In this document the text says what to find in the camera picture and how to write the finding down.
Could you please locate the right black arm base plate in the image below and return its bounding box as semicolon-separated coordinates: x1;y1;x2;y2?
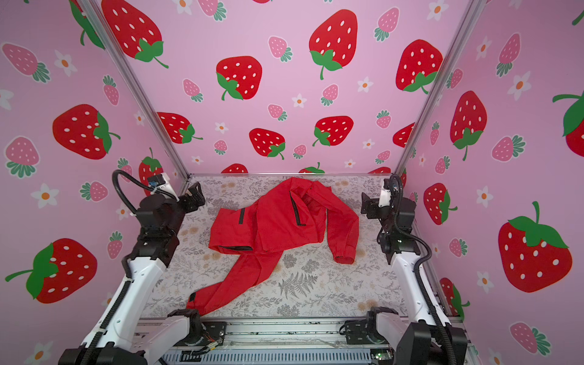
339;319;376;345

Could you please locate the left aluminium corner post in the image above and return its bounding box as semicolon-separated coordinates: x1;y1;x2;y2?
79;0;190;182

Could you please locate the red zip-up jacket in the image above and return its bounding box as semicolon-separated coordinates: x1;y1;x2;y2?
186;177;359;315

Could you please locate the right aluminium corner post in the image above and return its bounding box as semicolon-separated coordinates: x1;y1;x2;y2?
393;0;487;174

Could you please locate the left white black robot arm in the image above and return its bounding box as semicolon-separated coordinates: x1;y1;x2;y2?
59;170;205;364

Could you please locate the aluminium front rail frame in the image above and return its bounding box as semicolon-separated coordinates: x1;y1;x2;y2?
131;316;480;365

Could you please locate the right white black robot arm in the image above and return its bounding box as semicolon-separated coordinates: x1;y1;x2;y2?
360;174;468;364

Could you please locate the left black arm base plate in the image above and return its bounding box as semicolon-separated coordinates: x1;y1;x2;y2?
183;322;227;346

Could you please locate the floral patterned table mat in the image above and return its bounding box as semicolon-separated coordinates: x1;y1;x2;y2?
142;175;408;318

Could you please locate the aluminium corner post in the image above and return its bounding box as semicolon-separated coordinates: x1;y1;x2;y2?
393;0;487;174
79;0;190;182

